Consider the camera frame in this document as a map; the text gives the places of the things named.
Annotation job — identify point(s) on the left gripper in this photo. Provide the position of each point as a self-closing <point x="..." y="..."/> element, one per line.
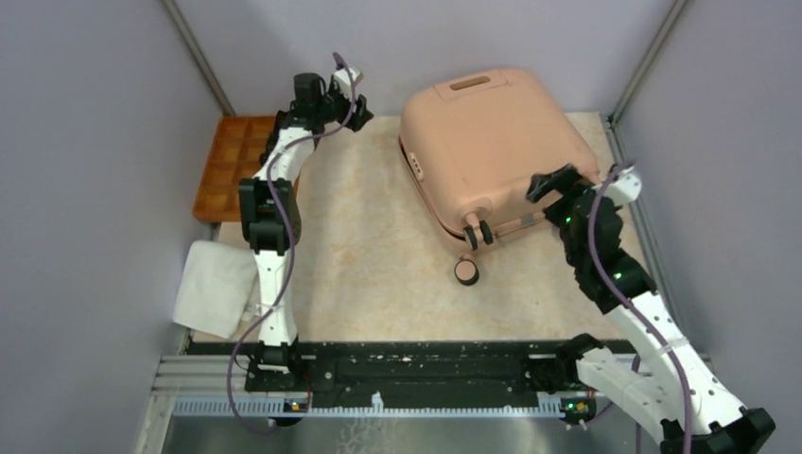
<point x="357" y="119"/>

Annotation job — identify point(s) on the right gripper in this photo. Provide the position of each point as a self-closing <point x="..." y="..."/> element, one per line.
<point x="566" y="181"/>

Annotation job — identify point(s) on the pink suitcase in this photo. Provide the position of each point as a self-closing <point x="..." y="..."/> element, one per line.
<point x="471" y="145"/>

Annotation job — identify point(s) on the white cloth under left arm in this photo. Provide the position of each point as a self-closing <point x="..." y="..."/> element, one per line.
<point x="216" y="285"/>

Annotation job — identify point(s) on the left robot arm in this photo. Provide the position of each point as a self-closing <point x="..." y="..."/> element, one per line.
<point x="270" y="217"/>

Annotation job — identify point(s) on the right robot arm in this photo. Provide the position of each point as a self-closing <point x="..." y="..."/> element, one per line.
<point x="645" y="338"/>

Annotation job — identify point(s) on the wooden compartment tray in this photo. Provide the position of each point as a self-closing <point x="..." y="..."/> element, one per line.
<point x="233" y="156"/>

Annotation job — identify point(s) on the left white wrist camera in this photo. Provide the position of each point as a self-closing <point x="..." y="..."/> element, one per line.
<point x="347" y="79"/>

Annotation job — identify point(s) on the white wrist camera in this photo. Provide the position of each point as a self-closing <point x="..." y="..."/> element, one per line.
<point x="625" y="187"/>
<point x="347" y="79"/>

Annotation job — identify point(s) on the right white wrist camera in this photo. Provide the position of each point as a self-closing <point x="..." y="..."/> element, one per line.
<point x="625" y="187"/>

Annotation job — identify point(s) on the aluminium rail frame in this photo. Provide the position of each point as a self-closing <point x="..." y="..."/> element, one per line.
<point x="209" y="379"/>

